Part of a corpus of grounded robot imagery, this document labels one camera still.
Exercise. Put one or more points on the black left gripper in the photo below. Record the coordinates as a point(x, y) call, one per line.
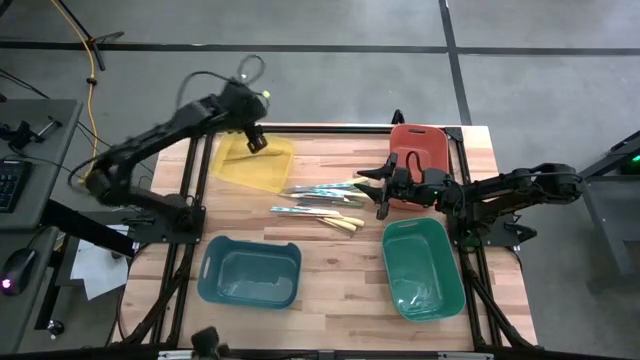
point(240, 105)

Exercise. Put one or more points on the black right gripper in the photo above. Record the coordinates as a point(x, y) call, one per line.
point(415, 187)

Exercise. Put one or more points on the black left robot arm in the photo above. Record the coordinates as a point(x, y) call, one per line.
point(190, 117)

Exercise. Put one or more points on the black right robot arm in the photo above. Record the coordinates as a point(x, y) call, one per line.
point(525, 182)

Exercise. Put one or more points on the yellow plastic bin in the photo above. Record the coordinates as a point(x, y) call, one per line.
point(260, 170)

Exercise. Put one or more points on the orange plastic bin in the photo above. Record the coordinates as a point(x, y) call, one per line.
point(425, 145)

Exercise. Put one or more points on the black table clamp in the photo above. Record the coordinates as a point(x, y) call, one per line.
point(397, 117)

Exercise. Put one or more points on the green plastic bin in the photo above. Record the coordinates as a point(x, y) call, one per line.
point(422, 270)

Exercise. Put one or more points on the dark teal plastic bin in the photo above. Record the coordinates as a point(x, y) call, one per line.
point(250, 270)

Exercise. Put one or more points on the black tripod stand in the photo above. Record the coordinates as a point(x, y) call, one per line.
point(92, 40)

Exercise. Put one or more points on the black desk support bar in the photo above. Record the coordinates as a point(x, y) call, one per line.
point(85, 227)

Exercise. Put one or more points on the white paper sheets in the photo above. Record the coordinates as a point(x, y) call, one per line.
point(100, 270)

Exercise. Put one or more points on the grey desk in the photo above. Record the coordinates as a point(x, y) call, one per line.
point(40, 150)
point(30, 310)

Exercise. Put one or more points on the black handheld tool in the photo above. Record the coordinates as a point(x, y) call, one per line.
point(22, 134)

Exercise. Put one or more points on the black keyboard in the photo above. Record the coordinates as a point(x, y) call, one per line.
point(12, 185)

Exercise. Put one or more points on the black computer mouse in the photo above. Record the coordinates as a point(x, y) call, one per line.
point(17, 270)

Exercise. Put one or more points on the black caster wheel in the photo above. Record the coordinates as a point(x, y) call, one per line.
point(55, 327)

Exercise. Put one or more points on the black aluminium table frame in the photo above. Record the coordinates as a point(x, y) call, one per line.
point(197, 165)

